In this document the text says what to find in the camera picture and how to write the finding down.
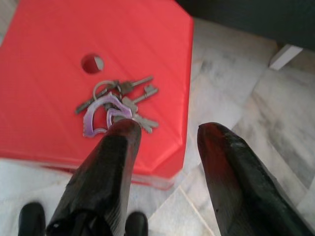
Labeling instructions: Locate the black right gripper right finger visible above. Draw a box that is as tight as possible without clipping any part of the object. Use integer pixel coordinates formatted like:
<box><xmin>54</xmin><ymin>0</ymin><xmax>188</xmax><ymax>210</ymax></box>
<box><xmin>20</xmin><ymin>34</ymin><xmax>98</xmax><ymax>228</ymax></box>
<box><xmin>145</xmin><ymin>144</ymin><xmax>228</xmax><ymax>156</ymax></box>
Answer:
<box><xmin>198</xmin><ymin>122</ymin><xmax>315</xmax><ymax>236</ymax></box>

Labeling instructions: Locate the key bunch with purple carabiner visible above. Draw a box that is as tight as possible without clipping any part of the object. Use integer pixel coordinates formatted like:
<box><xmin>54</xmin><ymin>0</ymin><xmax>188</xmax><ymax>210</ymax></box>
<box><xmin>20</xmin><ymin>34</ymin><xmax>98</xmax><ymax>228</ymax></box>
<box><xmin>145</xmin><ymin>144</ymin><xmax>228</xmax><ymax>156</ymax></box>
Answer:
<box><xmin>74</xmin><ymin>75</ymin><xmax>160</xmax><ymax>137</ymax></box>

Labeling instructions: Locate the red plastic stool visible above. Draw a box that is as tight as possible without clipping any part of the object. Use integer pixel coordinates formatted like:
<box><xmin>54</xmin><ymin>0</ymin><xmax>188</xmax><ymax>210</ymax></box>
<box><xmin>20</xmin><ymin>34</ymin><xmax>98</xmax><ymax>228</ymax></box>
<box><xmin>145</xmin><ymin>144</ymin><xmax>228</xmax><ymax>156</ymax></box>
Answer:
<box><xmin>0</xmin><ymin>0</ymin><xmax>195</xmax><ymax>191</ymax></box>

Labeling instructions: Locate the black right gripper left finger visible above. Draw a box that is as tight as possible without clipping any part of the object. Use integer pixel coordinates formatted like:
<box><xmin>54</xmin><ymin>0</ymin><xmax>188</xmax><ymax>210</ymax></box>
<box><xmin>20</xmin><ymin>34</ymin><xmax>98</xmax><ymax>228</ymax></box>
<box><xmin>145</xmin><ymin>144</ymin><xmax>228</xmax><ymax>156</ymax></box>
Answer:
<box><xmin>46</xmin><ymin>119</ymin><xmax>143</xmax><ymax>236</ymax></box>

